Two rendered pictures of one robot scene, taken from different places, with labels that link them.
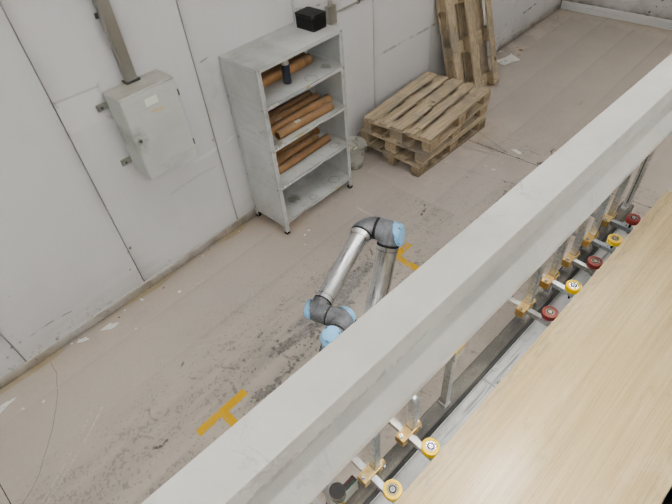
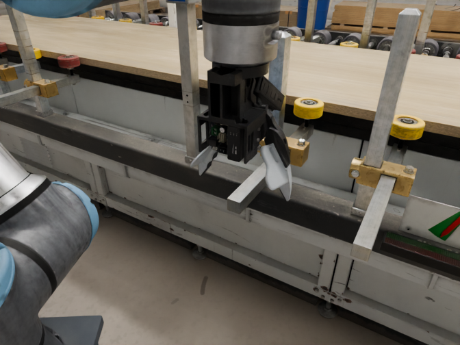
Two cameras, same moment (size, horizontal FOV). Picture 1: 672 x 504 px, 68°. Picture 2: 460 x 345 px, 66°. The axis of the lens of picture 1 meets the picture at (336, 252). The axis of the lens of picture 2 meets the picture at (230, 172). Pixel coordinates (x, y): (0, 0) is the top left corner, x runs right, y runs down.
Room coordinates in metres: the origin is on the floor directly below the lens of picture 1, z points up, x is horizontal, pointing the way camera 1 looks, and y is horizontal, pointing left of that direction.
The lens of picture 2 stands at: (1.42, 0.47, 1.25)
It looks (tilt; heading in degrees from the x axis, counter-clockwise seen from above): 32 degrees down; 251
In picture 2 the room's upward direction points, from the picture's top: straight up
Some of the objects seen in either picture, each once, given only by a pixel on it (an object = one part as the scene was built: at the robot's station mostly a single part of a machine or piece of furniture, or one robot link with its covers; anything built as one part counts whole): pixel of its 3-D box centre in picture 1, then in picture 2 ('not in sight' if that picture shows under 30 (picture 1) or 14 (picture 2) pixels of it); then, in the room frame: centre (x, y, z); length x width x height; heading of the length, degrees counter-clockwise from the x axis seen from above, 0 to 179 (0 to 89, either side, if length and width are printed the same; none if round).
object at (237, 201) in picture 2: (395, 425); (277, 161); (1.06, -0.20, 0.82); 0.43 x 0.03 x 0.04; 40
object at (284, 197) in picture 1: (295, 131); not in sight; (3.82, 0.25, 0.78); 0.90 x 0.45 x 1.55; 133
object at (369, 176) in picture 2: (371, 470); (380, 174); (0.86, -0.06, 0.82); 0.13 x 0.06 x 0.05; 130
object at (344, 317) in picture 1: (340, 320); not in sight; (1.36, 0.01, 1.25); 0.12 x 0.12 x 0.09; 60
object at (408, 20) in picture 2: (374, 456); (381, 129); (0.87, -0.08, 0.93); 0.03 x 0.03 x 0.48; 40
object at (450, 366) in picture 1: (448, 379); (189, 91); (1.20, -0.47, 0.93); 0.05 x 0.04 x 0.45; 130
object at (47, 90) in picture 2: (525, 306); (40, 87); (1.66, -1.02, 0.82); 0.13 x 0.06 x 0.05; 130
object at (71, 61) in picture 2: (547, 317); (70, 70); (1.55, -1.09, 0.85); 0.08 x 0.08 x 0.11
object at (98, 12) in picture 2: not in sight; (115, 8); (0.97, -8.66, 0.23); 2.41 x 0.77 x 0.17; 45
